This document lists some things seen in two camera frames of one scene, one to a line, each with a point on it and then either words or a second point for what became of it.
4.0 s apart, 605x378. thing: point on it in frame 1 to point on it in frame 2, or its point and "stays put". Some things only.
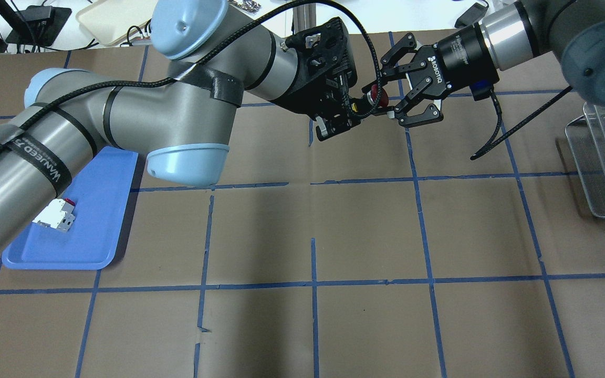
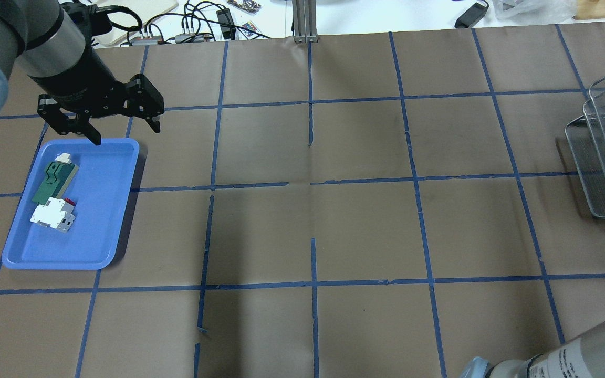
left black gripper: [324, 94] to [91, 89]
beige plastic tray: [108, 21] stays put
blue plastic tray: [101, 191] stays put
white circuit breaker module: [59, 213] stays put
